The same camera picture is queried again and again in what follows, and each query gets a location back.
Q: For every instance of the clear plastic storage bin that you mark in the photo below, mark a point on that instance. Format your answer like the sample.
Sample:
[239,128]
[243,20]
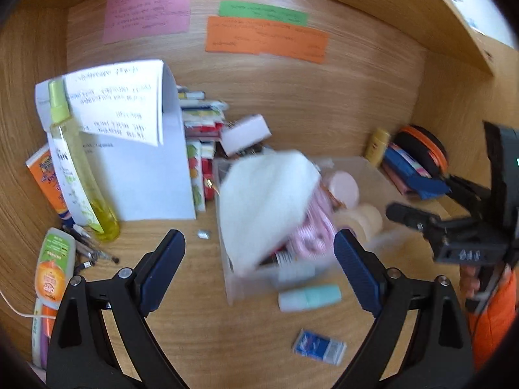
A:
[282,270]

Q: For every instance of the stack of books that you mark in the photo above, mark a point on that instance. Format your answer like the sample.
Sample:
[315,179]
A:
[203,121]

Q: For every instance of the green sticky note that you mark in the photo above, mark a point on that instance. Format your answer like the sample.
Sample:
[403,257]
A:
[239,9]

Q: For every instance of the pink sticky note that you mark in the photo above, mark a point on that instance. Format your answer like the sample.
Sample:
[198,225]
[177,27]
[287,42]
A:
[133,19]

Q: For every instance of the mint white tube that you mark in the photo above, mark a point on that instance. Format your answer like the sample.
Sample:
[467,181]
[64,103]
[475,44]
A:
[309,298]

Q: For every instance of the orange sticky note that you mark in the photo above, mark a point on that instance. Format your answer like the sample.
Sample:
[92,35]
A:
[257,36]

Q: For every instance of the orange sunscreen tube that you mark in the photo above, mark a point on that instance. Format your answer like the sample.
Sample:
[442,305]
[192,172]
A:
[41,167]

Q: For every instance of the white cloth pouch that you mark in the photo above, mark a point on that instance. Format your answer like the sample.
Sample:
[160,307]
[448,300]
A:
[262,200]

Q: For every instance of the pink round Hyntoor case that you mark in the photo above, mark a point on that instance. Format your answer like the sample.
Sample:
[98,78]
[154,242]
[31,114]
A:
[344,189]

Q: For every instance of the yellow lotion tube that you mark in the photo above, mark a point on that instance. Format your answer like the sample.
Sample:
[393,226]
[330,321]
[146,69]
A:
[376,147]

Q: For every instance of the black orange zip case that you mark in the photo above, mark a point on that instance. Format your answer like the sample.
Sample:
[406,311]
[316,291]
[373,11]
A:
[426,149]

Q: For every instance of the pink notebook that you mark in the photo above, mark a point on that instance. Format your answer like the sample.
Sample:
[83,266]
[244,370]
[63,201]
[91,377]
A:
[401,186]

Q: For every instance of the white folded paper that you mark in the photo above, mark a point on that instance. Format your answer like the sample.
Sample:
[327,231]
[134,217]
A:
[132,131]

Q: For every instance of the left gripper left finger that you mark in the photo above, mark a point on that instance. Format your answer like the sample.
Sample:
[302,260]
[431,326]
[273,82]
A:
[81,354]

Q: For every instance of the pens at left edge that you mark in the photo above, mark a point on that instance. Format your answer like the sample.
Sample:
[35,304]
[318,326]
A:
[42,328]

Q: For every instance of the yellow green spray bottle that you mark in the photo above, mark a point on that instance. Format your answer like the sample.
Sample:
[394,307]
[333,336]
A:
[76,168]

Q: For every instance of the blue card packet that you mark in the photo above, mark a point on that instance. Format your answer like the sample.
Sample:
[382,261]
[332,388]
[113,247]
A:
[318,347]

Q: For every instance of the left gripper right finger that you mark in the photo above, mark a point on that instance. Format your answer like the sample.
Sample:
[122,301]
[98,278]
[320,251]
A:
[439,354]

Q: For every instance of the right hand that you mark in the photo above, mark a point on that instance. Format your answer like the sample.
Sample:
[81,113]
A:
[468,281]

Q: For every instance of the white small box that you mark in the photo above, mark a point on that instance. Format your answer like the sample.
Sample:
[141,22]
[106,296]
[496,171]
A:
[244,134]

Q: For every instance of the orange hand gel bottle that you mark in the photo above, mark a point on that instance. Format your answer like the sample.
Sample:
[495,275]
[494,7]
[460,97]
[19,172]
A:
[55,267]

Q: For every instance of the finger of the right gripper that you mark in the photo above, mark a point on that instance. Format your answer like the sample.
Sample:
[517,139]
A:
[469,195]
[409,216]

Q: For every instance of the blue patterned pencil pouch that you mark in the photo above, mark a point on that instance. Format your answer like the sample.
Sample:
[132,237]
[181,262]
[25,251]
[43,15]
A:
[414,175]

